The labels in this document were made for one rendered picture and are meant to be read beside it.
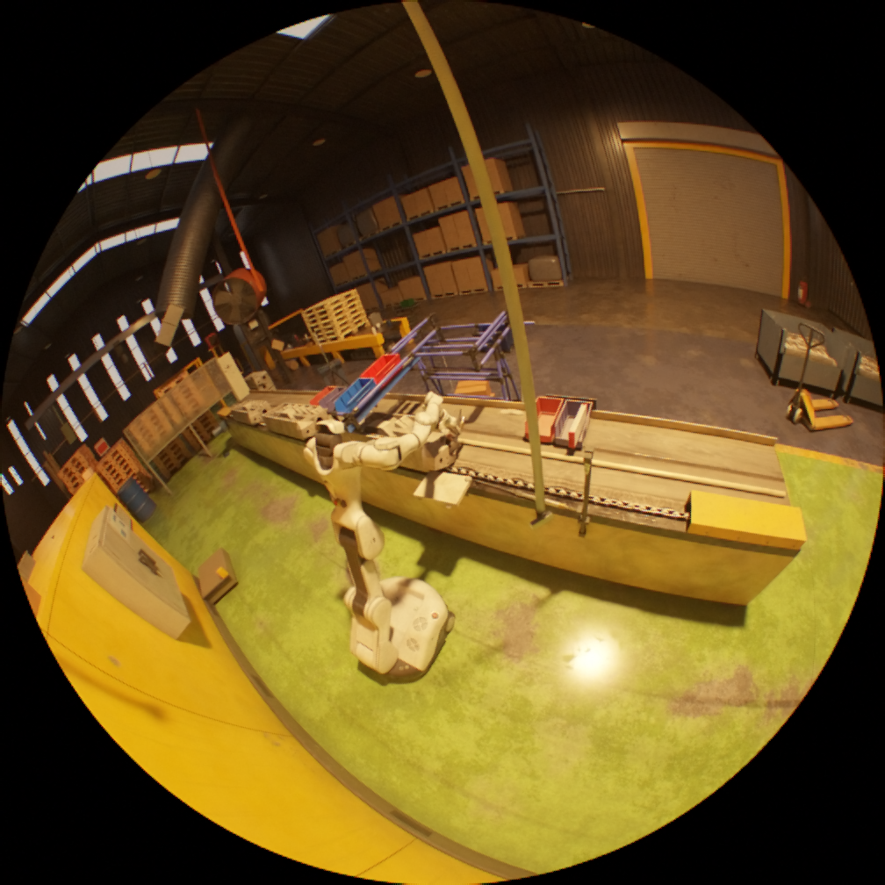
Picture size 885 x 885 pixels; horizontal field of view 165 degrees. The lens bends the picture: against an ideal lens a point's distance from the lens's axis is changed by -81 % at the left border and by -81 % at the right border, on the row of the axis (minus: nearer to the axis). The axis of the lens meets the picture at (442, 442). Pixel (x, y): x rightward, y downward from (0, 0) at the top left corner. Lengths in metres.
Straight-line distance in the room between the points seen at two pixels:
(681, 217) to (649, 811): 11.95
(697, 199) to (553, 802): 12.32
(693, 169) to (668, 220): 2.14
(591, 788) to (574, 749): 0.30
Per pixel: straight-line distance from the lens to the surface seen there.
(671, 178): 11.51
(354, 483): 1.33
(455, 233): 11.34
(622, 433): 2.14
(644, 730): 2.17
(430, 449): 1.84
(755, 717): 2.53
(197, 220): 9.13
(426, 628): 1.89
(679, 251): 11.49
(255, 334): 8.40
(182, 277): 8.51
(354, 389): 2.23
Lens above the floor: 2.06
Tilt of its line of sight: 36 degrees down
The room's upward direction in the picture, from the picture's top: 19 degrees counter-clockwise
